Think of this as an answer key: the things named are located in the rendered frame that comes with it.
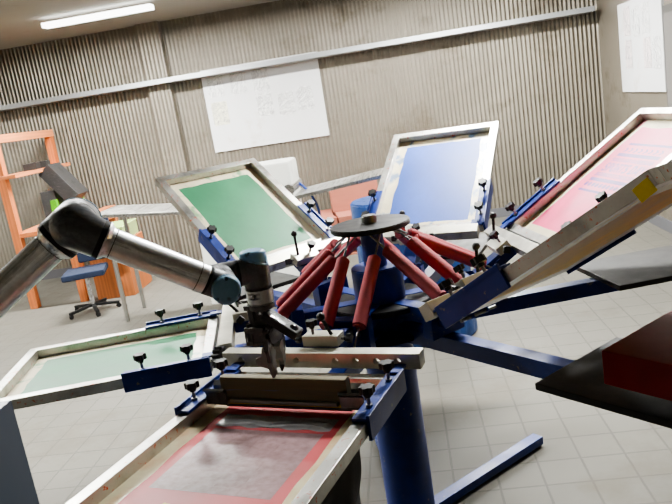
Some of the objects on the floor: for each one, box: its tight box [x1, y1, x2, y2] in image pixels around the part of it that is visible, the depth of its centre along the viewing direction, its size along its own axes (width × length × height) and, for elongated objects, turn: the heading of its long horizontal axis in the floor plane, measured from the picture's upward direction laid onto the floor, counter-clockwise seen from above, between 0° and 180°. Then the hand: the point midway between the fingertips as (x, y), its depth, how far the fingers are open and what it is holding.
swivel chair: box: [61, 218, 121, 320], centre depth 738 cm, size 57×54×98 cm
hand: (279, 370), depth 197 cm, fingers open, 4 cm apart
